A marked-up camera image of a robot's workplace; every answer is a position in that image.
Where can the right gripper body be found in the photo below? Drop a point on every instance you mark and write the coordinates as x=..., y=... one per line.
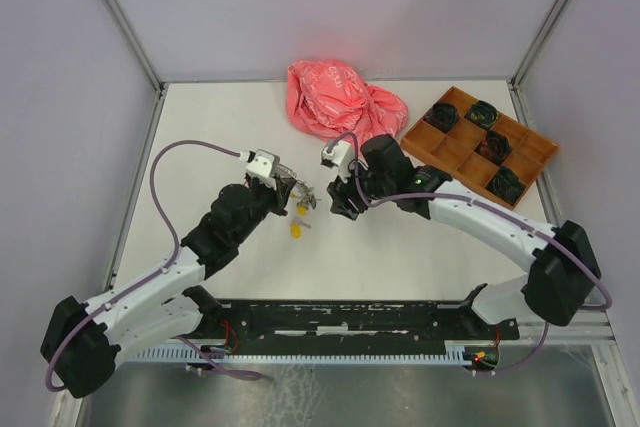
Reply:
x=341, y=192

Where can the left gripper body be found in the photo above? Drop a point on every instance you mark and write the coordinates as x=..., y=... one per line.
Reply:
x=266, y=199

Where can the key with yellow tag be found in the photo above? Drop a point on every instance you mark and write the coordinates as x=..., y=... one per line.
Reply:
x=297, y=225

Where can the metal keyring with keys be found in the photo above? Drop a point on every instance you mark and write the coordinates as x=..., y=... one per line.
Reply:
x=302, y=193

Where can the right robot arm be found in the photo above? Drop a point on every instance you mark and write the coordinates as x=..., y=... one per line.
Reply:
x=559, y=267

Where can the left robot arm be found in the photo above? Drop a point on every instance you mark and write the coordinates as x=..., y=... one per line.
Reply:
x=86, y=342

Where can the pink crumpled cloth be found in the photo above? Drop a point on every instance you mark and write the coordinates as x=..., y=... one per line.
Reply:
x=326, y=98

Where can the black roll top left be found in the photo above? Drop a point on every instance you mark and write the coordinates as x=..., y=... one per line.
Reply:
x=443, y=116

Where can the black roll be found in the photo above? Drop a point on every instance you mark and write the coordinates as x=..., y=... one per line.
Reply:
x=483, y=114
x=443, y=116
x=506, y=185
x=494, y=147

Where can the wooden compartment tray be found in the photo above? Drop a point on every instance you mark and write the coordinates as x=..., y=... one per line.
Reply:
x=477, y=144

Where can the black roll middle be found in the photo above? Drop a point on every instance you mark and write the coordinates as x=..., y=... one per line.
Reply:
x=494, y=147

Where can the black roll bottom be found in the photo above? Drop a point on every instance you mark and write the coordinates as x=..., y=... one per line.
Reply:
x=506, y=185

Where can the black roll top right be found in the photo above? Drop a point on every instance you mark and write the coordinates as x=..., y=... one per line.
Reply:
x=483, y=114

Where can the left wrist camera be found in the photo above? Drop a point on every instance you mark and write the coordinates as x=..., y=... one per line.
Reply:
x=262, y=168

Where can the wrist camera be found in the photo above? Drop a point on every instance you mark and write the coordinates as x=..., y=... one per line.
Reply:
x=262, y=168
x=339, y=156

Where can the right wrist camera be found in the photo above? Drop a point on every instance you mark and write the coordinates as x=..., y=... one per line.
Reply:
x=339, y=156

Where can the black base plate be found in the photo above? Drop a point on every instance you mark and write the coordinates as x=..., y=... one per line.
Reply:
x=278, y=327

